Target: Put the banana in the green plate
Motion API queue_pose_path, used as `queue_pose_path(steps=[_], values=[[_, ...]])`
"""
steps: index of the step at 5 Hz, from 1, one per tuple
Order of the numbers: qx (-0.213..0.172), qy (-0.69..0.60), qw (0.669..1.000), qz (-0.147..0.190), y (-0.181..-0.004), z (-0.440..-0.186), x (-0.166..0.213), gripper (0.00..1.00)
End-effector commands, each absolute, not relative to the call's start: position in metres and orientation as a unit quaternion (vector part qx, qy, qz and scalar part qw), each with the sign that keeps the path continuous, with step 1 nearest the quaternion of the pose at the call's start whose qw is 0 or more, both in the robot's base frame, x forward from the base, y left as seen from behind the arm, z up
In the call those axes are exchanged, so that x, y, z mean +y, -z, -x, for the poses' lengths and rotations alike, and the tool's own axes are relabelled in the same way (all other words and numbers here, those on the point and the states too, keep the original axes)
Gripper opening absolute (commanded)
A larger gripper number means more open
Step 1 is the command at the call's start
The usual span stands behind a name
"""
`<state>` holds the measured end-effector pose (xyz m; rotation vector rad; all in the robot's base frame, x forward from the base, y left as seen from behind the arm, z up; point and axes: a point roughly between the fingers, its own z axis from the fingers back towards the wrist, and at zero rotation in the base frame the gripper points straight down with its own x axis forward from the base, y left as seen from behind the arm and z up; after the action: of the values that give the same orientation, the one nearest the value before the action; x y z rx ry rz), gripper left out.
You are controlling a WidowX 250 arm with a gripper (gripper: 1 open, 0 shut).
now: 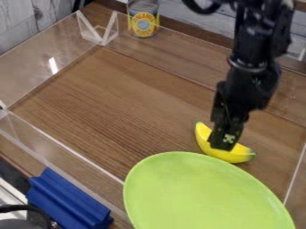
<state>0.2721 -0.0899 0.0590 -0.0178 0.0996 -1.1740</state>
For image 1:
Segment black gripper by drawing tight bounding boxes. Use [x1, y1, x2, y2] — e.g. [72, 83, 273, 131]
[209, 56, 281, 151]

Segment yellow toy banana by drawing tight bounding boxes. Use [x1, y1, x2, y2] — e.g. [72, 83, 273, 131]
[195, 122, 255, 164]

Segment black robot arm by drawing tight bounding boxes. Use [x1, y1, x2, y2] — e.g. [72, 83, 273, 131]
[209, 0, 295, 151]

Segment green plate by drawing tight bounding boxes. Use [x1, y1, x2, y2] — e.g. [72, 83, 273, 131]
[123, 151, 297, 229]

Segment yellow labelled tin can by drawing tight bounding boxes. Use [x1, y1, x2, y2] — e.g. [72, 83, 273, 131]
[127, 0, 159, 38]

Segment blue plastic block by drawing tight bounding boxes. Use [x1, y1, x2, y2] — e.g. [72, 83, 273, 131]
[27, 167, 114, 229]

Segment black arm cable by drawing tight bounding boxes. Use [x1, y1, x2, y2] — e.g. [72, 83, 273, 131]
[182, 0, 225, 15]

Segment clear acrylic corner bracket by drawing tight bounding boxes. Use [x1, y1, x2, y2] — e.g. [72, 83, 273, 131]
[76, 11, 119, 47]

